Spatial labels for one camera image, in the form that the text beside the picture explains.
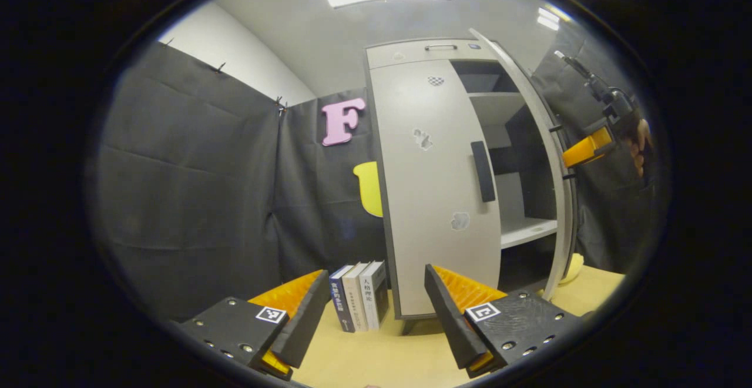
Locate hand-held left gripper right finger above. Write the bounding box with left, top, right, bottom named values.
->
left=424, top=263, right=585, bottom=379

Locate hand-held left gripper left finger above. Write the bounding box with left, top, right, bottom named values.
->
left=176, top=269, right=331, bottom=382

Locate grey shoe cabinet door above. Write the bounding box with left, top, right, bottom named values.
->
left=468, top=28, right=579, bottom=302
left=370, top=59, right=503, bottom=318

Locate grey double-door shoe cabinet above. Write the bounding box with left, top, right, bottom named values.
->
left=363, top=28, right=579, bottom=321

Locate grey cabinet drawer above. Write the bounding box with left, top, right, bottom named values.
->
left=365, top=39, right=500, bottom=70

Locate grey book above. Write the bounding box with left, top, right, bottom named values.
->
left=358, top=260, right=390, bottom=330

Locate small ceiling light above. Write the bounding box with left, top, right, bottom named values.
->
left=536, top=3, right=572, bottom=31

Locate yellow sponge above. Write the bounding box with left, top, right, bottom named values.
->
left=558, top=253, right=585, bottom=285

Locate black backdrop cloth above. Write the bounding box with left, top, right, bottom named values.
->
left=91, top=21, right=662, bottom=321

